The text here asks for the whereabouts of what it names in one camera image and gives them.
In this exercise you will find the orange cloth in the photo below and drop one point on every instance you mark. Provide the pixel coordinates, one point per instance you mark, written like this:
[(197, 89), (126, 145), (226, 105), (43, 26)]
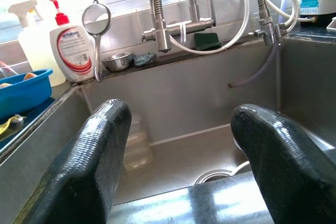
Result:
[(29, 76)]

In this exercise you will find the flexible steel faucet spout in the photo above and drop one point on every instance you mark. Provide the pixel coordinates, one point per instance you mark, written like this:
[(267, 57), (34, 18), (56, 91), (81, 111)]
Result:
[(164, 37)]

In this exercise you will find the white red pump soap bottle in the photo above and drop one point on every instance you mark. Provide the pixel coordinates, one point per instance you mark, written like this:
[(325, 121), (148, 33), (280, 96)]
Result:
[(73, 51)]

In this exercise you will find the clear plastic bottle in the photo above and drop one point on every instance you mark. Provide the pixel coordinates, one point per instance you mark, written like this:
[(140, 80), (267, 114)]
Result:
[(139, 150)]

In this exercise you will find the white spray bottle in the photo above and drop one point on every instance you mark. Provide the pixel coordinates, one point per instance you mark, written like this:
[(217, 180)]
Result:
[(39, 51)]

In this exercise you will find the blue plastic basin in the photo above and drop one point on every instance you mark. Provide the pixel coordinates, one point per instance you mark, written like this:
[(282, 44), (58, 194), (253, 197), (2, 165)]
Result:
[(26, 95)]

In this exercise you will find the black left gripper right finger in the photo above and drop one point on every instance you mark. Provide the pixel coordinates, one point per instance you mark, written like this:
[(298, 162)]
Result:
[(288, 169)]

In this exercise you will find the dark green sponge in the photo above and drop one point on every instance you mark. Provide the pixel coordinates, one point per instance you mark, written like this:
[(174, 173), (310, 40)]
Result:
[(207, 41)]

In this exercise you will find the grey scouring pad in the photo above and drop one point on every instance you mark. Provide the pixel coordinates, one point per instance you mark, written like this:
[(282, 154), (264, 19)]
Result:
[(144, 60)]

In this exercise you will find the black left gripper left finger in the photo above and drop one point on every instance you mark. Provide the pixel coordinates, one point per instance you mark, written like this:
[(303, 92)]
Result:
[(78, 169)]

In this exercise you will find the small white plastic clip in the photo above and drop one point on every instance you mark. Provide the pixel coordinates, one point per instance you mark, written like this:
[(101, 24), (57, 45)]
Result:
[(332, 24)]

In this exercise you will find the steel sink drain strainer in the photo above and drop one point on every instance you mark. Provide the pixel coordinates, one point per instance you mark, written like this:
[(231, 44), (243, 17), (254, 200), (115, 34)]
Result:
[(210, 175)]

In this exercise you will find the clear plastic tube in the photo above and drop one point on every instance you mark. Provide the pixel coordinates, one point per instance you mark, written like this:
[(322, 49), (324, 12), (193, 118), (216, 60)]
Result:
[(244, 82)]

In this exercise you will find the medium steel bowl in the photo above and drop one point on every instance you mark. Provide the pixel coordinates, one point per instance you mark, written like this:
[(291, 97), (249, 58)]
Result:
[(240, 167)]

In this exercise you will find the stainless steel sink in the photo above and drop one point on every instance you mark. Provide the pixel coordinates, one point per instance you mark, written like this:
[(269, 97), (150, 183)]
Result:
[(183, 98)]

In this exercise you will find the metal mesh strainer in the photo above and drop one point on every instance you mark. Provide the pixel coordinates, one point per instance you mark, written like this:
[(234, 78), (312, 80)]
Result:
[(96, 19)]

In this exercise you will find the small grey metal object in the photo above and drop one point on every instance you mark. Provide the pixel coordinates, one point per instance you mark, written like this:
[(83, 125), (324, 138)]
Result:
[(19, 121)]

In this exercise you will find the yellow cloth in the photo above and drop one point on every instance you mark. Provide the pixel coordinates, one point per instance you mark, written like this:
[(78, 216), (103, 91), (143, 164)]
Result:
[(5, 128)]

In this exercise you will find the tiny steel bowl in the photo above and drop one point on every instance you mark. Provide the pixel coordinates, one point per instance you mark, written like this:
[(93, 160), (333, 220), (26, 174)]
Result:
[(116, 62)]

